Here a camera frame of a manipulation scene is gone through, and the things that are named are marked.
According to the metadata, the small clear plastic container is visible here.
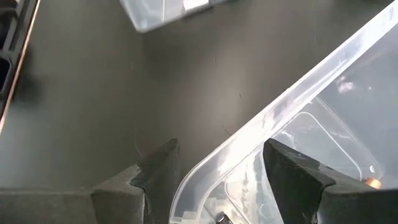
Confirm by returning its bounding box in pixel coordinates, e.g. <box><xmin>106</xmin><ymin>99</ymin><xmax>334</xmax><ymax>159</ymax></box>
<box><xmin>119</xmin><ymin>0</ymin><xmax>233</xmax><ymax>34</ymax></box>

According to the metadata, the large clear plastic container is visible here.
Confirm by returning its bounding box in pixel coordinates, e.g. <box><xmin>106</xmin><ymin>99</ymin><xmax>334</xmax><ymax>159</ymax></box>
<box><xmin>169</xmin><ymin>0</ymin><xmax>398</xmax><ymax>224</ymax></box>

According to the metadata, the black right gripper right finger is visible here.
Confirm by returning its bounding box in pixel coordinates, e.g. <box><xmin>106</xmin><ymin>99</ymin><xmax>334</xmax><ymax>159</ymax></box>
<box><xmin>262</xmin><ymin>138</ymin><xmax>398</xmax><ymax>224</ymax></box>

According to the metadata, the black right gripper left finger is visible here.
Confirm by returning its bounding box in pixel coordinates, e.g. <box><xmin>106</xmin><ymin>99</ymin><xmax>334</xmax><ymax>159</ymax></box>
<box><xmin>0</xmin><ymin>138</ymin><xmax>182</xmax><ymax>224</ymax></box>

